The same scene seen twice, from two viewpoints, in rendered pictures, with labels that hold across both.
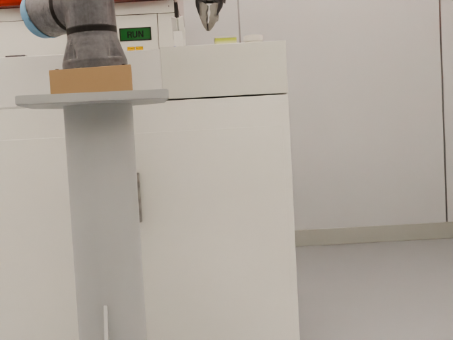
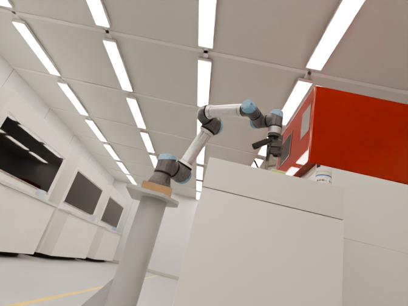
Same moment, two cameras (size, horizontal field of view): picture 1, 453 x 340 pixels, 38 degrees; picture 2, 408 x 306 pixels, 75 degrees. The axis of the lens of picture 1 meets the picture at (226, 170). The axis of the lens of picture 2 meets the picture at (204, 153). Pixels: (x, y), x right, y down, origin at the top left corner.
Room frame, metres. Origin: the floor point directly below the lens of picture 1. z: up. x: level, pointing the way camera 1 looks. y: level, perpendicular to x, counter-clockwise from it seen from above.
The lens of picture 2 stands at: (1.89, -1.32, 0.49)
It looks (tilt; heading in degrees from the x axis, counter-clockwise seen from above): 23 degrees up; 94
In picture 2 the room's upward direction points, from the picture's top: 15 degrees clockwise
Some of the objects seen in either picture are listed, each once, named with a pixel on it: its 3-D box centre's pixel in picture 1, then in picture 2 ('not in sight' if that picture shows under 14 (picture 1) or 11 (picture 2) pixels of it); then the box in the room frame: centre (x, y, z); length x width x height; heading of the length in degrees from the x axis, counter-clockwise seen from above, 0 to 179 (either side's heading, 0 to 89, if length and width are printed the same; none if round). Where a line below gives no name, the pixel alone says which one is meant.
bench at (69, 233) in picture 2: not in sight; (67, 208); (-1.20, 4.68, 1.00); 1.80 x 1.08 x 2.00; 90
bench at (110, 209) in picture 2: not in sight; (99, 223); (-1.20, 6.88, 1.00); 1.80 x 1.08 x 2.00; 90
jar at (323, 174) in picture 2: (253, 48); (323, 178); (2.39, -0.12, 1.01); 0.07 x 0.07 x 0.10
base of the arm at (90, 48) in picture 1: (94, 50); (160, 180); (1.55, 0.30, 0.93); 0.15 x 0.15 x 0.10
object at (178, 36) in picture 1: (178, 37); not in sight; (2.14, 0.13, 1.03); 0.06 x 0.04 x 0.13; 0
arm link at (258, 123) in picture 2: not in sight; (258, 120); (2.06, 0.05, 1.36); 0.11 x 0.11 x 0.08; 51
